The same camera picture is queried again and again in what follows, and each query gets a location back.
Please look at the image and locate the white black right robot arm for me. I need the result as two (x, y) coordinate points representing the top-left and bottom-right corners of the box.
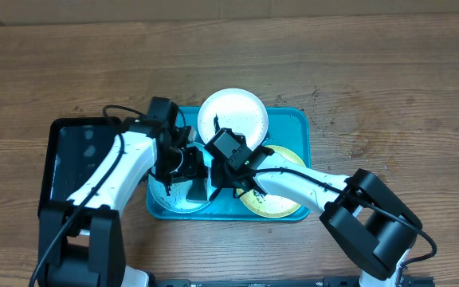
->
(205, 128), (422, 286)

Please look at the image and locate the white round plate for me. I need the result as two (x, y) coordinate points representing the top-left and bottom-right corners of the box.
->
(198, 88), (269, 150)

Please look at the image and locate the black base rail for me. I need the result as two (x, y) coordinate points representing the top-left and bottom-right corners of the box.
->
(149, 274), (437, 287)

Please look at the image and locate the black water tray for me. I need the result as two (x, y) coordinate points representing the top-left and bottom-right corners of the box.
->
(37, 117), (121, 217)

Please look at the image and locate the yellow green round plate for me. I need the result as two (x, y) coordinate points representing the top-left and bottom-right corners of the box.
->
(233, 145), (305, 218)

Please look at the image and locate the light blue round plate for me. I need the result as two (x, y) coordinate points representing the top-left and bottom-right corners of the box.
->
(147, 142), (216, 214)

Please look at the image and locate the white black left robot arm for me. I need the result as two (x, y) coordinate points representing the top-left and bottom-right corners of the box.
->
(29, 97), (208, 286)

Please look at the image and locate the blue plastic tray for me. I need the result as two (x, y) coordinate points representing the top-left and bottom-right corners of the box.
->
(146, 108), (311, 222)

